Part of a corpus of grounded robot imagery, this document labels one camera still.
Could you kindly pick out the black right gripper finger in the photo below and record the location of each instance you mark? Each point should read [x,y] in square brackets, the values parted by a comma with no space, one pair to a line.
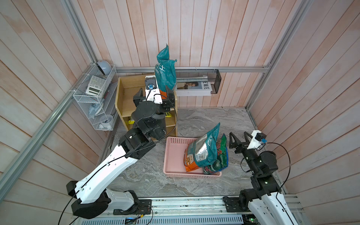
[234,141]
[248,137]

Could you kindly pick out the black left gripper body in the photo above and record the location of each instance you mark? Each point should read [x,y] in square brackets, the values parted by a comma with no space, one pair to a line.
[163,105]

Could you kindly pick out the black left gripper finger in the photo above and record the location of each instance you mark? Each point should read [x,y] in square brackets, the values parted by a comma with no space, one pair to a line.
[170,99]
[138,97]

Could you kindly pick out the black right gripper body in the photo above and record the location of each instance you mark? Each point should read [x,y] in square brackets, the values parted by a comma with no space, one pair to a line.
[248,156]

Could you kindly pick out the teal orange fertilizer bag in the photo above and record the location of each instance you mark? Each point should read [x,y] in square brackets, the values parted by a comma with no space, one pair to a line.
[165,72]
[203,151]

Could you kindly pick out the green blue soil bag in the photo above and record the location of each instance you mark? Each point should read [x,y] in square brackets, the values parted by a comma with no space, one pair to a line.
[222,159]

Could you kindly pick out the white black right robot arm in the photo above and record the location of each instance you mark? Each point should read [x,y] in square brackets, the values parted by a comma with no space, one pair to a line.
[265,199]

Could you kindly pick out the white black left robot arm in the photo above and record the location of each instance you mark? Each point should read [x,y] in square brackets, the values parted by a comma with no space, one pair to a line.
[90,196]

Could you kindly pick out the wooden shelf unit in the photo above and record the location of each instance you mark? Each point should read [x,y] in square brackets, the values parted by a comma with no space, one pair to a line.
[126,95]

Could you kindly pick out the white magazine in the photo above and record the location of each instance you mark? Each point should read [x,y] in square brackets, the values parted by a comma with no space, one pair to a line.
[193,86]

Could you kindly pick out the white calculator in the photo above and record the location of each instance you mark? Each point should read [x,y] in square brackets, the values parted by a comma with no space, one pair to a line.
[96,87]

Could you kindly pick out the pale blue cloth item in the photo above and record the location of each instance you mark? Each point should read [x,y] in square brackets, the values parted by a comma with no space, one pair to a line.
[96,109]

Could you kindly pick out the grey blue bowl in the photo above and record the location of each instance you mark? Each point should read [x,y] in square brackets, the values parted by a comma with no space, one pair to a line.
[104,67]

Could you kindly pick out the pink plastic basket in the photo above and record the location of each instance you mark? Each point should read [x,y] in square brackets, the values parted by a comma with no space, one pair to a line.
[174,157]

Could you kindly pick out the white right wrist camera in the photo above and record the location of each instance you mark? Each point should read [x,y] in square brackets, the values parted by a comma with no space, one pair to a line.
[258,139]

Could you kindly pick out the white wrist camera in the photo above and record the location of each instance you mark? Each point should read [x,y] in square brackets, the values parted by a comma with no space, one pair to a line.
[152,90]
[258,139]

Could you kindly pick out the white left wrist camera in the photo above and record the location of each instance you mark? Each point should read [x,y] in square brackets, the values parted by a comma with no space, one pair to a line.
[152,90]

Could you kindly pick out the dark wall magazine holder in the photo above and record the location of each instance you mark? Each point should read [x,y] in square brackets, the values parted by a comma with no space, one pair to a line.
[212,77]

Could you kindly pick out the white wire wall rack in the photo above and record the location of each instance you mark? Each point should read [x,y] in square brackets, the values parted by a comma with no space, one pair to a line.
[84,101]

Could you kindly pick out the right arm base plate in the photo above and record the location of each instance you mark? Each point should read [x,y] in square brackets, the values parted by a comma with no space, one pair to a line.
[236,204]

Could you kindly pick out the aluminium front rail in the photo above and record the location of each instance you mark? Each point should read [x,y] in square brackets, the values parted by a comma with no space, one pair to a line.
[201,210]

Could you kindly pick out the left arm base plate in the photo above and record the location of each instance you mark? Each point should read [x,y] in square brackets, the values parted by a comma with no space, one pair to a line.
[142,207]

